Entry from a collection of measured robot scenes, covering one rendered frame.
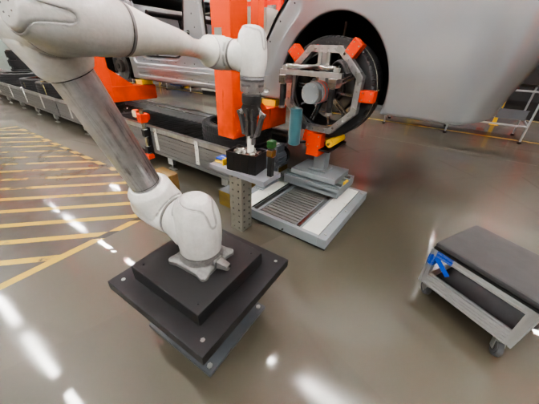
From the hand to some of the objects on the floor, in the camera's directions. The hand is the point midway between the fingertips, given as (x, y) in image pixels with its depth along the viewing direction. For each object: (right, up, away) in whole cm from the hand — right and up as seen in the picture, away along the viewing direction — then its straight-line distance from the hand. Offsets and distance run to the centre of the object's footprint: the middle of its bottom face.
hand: (250, 144), depth 108 cm
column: (-12, -41, +73) cm, 84 cm away
